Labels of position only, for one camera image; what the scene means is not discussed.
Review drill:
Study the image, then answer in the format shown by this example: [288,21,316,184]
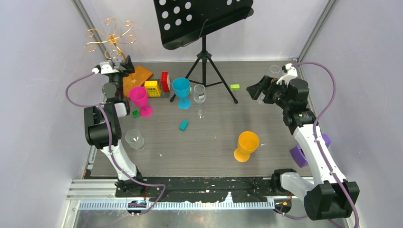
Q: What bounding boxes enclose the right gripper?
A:
[247,75,292,110]

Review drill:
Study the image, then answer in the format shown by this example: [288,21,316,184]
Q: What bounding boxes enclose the gold wine glass rack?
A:
[84,17,154,99]

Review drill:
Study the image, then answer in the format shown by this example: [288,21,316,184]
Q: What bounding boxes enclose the clear stemless wine glass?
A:
[125,129,145,151]

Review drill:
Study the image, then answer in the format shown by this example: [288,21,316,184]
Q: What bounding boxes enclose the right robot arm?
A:
[246,76,360,220]

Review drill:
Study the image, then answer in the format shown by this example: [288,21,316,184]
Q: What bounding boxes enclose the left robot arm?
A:
[84,56,146,197]

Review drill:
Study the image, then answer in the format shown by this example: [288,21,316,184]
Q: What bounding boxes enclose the tall clear flute glass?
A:
[257,65,282,105]

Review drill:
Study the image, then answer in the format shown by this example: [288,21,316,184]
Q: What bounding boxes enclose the small clear wine glass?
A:
[193,84,206,119]

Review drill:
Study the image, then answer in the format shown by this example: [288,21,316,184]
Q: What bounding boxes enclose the light green toy block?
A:
[230,84,240,90]

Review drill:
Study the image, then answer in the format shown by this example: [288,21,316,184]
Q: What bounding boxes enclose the pink plastic goblet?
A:
[129,86,154,117]

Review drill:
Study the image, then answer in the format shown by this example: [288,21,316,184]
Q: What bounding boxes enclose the yellow toy block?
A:
[144,80,161,97]

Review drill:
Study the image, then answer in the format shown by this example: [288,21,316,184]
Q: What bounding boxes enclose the red toy block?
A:
[161,71,171,93]

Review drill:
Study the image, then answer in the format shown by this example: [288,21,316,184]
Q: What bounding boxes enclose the dark green toy block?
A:
[132,110,140,118]

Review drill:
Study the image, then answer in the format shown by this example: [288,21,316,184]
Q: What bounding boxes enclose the orange plastic goblet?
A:
[234,131,260,162]

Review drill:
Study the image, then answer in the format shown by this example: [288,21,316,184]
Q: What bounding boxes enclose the blue plastic goblet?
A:
[173,77,191,110]

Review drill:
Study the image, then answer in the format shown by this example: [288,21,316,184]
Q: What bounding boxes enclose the black music stand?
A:
[153,0,254,104]

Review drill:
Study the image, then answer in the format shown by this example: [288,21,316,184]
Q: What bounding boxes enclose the purple tape dispenser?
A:
[290,134,331,168]

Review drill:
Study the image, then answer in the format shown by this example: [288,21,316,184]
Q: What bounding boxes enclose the teal toy block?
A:
[179,120,189,132]

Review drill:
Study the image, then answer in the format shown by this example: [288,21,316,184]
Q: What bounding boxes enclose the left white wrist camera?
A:
[92,61,115,75]

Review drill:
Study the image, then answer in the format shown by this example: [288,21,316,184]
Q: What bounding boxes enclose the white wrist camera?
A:
[276,63,297,86]
[92,61,115,75]

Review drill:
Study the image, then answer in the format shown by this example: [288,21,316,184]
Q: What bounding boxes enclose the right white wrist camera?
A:
[276,63,297,86]

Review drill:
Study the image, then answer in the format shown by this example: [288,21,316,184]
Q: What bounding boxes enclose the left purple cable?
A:
[65,70,166,216]

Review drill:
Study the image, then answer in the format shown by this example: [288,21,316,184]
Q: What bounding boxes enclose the purple cable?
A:
[65,70,166,216]
[274,61,360,228]

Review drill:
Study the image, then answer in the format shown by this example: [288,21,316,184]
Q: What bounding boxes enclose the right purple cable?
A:
[274,61,360,228]

